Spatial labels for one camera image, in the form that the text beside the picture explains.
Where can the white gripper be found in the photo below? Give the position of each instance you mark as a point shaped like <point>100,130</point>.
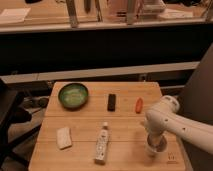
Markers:
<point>155,140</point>

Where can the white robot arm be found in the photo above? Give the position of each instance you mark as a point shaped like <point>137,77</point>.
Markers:
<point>162,116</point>

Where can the green ceramic bowl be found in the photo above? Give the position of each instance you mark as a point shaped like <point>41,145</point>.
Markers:
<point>73,95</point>

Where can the orange carrot toy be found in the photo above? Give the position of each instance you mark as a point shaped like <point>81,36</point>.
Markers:
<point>139,105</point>

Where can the white plastic bottle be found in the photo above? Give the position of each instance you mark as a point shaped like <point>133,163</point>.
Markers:
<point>102,145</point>

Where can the black rectangular block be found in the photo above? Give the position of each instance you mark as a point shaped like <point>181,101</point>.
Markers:
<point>111,105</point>

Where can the white sponge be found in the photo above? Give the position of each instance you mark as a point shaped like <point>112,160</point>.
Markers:
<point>63,138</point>

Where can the black chair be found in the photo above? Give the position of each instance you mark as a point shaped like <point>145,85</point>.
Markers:
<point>12,113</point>

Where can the white paper sheet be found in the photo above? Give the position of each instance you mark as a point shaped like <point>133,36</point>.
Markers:
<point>15,15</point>

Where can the metal frame post right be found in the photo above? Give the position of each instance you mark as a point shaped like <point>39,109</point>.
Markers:
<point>130,12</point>

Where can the metal frame post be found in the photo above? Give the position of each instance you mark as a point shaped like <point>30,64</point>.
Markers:
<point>72,13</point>
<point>130,12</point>

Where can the metal frame post left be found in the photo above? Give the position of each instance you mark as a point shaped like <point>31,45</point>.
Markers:
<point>72,13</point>

